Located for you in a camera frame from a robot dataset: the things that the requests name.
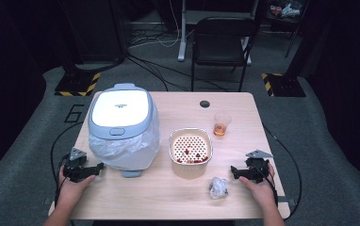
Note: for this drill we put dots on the white and grey-blue trash bin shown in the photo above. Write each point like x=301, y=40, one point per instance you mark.
x=120, y=108

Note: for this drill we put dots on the hazard-striped black stand base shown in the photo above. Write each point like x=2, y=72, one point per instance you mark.
x=76, y=84
x=286, y=86

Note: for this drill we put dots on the black cabinet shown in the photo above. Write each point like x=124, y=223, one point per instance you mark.
x=96, y=28

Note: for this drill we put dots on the white plastic bin bag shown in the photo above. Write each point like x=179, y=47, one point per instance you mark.
x=127, y=150

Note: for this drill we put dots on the black folding chair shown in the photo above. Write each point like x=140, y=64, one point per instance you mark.
x=222, y=47

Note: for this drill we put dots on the beige strainer container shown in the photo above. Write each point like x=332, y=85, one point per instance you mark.
x=188, y=171

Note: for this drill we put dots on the person's right hand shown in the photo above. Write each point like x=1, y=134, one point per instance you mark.
x=263, y=193

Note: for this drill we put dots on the red food scraps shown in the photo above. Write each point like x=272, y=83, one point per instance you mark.
x=191, y=160

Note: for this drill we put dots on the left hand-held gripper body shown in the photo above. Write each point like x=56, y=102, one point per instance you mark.
x=74, y=169

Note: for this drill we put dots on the grey table bracket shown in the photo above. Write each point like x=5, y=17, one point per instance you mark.
x=289, y=202
x=46, y=201

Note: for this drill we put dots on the person's left hand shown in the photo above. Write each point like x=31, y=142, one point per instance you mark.
x=71, y=191

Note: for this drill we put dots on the shelf with clutter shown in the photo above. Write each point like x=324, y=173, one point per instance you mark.
x=285, y=10

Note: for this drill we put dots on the clear plastic wrap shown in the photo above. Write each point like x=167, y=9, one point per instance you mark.
x=218, y=187

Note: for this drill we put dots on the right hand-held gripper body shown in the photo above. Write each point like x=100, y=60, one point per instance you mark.
x=258, y=171

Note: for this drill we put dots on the white desk frame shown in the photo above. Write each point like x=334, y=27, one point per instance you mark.
x=182, y=31

